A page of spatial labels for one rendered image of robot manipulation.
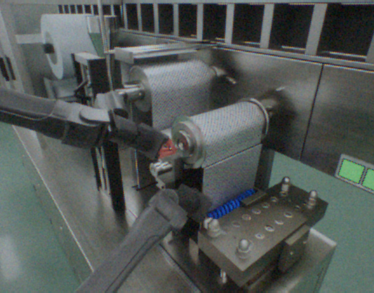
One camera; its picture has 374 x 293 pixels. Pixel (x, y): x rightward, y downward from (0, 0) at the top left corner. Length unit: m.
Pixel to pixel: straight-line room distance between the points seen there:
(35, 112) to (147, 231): 0.30
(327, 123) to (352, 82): 0.12
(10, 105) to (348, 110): 0.75
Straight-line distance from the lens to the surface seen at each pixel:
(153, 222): 0.52
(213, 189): 0.78
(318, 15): 0.83
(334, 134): 0.84
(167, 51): 0.91
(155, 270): 0.85
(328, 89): 0.82
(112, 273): 0.46
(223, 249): 0.73
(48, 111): 0.56
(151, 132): 0.63
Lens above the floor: 1.58
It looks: 29 degrees down
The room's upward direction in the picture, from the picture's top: straight up
